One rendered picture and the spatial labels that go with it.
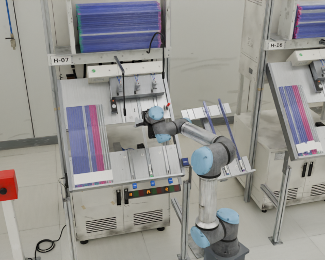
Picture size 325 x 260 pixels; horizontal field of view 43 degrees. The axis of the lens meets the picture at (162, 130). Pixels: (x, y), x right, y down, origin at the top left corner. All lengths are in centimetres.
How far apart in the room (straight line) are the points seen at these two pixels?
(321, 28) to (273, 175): 111
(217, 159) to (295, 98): 126
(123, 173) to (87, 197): 47
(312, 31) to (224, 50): 161
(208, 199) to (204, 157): 24
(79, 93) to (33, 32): 155
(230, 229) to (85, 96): 120
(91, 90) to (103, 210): 85
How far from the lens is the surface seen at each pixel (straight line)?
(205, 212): 199
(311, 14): 303
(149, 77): 265
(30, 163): 419
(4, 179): 254
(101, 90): 264
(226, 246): 221
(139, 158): 251
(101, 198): 288
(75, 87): 265
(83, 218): 296
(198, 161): 184
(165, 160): 253
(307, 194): 354
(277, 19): 313
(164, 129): 213
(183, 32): 428
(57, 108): 275
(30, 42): 410
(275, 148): 312
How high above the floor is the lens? 209
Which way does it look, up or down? 27 degrees down
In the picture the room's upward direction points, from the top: straight up
